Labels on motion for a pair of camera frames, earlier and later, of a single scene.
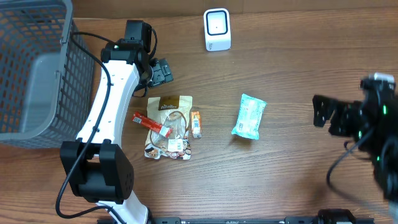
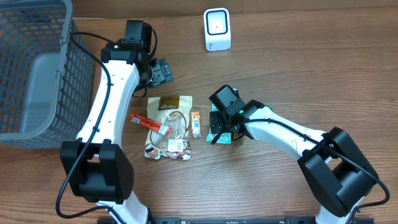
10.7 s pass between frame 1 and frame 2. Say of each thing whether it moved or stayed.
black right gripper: moved
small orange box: stayed
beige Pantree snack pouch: stayed
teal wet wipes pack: moved
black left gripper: stayed
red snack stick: stayed
